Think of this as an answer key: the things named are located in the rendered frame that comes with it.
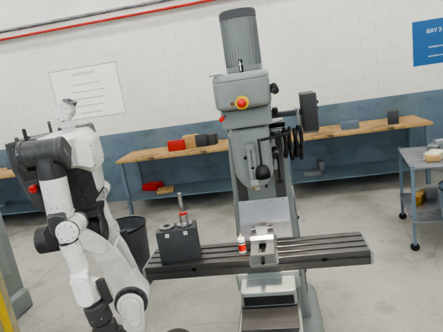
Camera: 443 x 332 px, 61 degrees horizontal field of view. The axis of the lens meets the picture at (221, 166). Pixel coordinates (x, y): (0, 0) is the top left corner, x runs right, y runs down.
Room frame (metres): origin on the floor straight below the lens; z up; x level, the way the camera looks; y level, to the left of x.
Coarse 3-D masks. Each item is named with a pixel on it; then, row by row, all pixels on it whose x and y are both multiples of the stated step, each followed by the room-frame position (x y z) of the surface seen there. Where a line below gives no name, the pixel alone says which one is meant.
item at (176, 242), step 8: (168, 224) 1.98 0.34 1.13; (176, 224) 2.00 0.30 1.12; (192, 224) 1.96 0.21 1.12; (160, 232) 1.92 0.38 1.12; (168, 232) 1.91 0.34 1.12; (176, 232) 1.91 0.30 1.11; (184, 232) 1.91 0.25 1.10; (192, 232) 1.91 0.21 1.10; (160, 240) 1.90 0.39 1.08; (168, 240) 1.91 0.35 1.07; (176, 240) 1.91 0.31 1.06; (184, 240) 1.91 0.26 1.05; (192, 240) 1.91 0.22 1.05; (160, 248) 1.90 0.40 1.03; (168, 248) 1.91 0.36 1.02; (176, 248) 1.91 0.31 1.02; (184, 248) 1.91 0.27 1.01; (192, 248) 1.91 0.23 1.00; (200, 248) 2.01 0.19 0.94; (160, 256) 1.90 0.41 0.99; (168, 256) 1.90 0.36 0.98; (176, 256) 1.91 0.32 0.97; (184, 256) 1.91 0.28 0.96; (192, 256) 1.91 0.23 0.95; (200, 256) 1.91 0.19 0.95
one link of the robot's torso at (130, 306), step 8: (128, 296) 1.43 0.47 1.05; (136, 296) 1.43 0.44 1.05; (120, 304) 1.42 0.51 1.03; (128, 304) 1.42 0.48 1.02; (136, 304) 1.42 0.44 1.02; (120, 312) 1.42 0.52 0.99; (128, 312) 1.42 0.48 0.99; (136, 312) 1.42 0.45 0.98; (144, 312) 1.49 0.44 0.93; (128, 320) 1.42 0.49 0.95; (136, 320) 1.42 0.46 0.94; (144, 320) 1.45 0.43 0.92; (128, 328) 1.42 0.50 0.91; (136, 328) 1.43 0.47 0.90; (144, 328) 1.44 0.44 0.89
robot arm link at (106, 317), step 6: (108, 312) 1.25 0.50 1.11; (90, 318) 1.22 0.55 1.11; (96, 318) 1.22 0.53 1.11; (102, 318) 1.22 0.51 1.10; (108, 318) 1.24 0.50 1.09; (114, 318) 1.27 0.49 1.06; (90, 324) 1.23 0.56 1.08; (96, 324) 1.22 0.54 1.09; (102, 324) 1.22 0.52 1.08; (108, 324) 1.24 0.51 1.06; (114, 324) 1.25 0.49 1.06; (120, 324) 1.28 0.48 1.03; (96, 330) 1.23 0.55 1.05; (102, 330) 1.23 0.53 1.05; (108, 330) 1.24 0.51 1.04; (114, 330) 1.24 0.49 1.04; (120, 330) 1.24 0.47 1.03
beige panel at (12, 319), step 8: (0, 272) 2.26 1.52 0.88; (0, 280) 2.24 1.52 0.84; (0, 288) 2.22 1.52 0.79; (0, 296) 2.20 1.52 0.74; (8, 296) 2.26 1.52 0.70; (0, 304) 2.18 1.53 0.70; (8, 304) 2.24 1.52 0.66; (0, 312) 2.16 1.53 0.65; (8, 312) 2.22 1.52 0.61; (0, 320) 2.15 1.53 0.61; (8, 320) 2.20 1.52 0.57; (0, 328) 2.13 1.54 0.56; (8, 328) 2.18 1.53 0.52; (16, 328) 2.25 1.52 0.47
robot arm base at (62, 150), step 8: (16, 144) 1.26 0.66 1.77; (56, 144) 1.25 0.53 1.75; (64, 144) 1.29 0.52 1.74; (16, 152) 1.24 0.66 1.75; (56, 152) 1.24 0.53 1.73; (64, 152) 1.28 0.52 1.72; (16, 160) 1.23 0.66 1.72; (64, 160) 1.26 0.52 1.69; (24, 168) 1.26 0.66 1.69; (32, 168) 1.29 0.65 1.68
